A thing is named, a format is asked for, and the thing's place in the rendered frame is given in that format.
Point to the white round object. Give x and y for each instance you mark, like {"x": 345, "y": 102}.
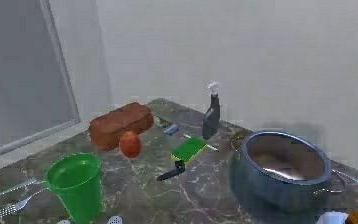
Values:
{"x": 115, "y": 220}

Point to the grey framed window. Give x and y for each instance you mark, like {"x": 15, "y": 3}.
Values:
{"x": 23, "y": 76}

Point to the white blue object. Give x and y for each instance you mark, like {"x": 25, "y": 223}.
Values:
{"x": 332, "y": 218}

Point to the silver knife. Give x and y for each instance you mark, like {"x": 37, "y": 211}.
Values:
{"x": 10, "y": 189}

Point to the blue steel pot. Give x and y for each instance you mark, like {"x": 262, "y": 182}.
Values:
{"x": 280, "y": 176}

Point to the olive round dish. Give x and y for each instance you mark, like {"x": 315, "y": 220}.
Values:
{"x": 237, "y": 138}

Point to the brown bread loaf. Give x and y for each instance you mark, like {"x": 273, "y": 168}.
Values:
{"x": 117, "y": 125}

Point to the dark grey spray bottle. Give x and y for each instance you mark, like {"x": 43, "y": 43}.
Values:
{"x": 211, "y": 116}

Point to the silver fork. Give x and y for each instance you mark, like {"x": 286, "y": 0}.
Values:
{"x": 13, "y": 206}

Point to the green plastic cup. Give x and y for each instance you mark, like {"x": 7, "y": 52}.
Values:
{"x": 77, "y": 183}

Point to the green yellow sponge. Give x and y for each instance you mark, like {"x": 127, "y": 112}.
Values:
{"x": 188, "y": 149}

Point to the red apple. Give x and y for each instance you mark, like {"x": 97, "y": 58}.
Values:
{"x": 130, "y": 144}

